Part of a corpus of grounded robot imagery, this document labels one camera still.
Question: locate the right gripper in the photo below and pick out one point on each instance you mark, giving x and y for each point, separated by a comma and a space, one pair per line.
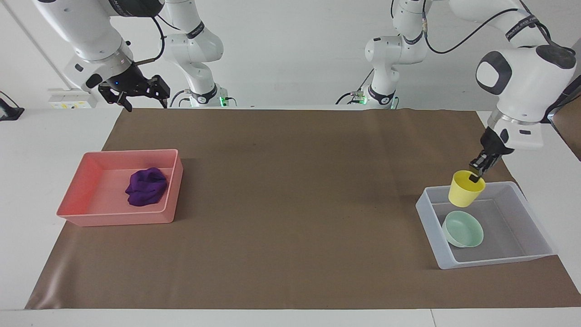
129, 81

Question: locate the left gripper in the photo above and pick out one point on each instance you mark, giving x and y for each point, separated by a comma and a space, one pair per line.
491, 143

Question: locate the yellow plastic cup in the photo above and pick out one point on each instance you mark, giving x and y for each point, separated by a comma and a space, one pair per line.
465, 193

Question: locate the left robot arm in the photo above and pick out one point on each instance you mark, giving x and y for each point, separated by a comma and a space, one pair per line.
529, 75

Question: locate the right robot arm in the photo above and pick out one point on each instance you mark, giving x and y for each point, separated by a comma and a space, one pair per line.
93, 34

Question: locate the light green bowl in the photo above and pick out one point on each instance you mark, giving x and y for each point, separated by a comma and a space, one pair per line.
464, 230

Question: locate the translucent white plastic bin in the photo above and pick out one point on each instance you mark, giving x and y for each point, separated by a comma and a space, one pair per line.
513, 231

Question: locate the purple crumpled cloth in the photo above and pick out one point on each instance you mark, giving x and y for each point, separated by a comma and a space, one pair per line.
146, 187

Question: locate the pink plastic tray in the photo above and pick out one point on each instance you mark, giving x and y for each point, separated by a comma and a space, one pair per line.
97, 190

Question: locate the white wall socket box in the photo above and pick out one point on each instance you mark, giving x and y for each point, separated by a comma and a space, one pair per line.
72, 99

